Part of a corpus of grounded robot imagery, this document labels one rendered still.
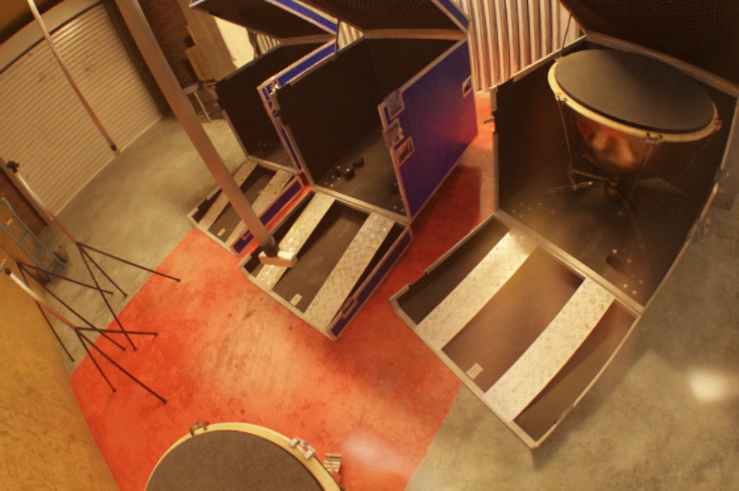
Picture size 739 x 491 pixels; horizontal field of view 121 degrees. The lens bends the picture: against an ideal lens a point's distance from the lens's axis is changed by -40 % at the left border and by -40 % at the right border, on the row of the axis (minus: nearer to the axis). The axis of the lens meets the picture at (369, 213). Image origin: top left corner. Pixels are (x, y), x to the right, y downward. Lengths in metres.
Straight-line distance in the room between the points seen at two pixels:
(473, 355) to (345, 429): 0.72
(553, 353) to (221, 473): 1.41
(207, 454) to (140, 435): 1.47
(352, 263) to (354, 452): 1.06
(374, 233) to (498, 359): 1.03
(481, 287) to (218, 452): 1.42
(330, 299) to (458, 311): 0.73
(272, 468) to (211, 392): 1.30
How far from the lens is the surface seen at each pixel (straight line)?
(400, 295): 1.86
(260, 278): 2.41
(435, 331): 1.83
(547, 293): 1.94
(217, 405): 2.18
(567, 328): 1.77
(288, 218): 2.53
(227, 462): 1.08
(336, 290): 2.05
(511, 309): 1.88
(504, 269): 1.89
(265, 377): 2.06
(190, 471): 1.16
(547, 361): 1.72
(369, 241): 2.10
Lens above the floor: 1.68
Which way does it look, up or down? 43 degrees down
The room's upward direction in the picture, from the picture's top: 20 degrees counter-clockwise
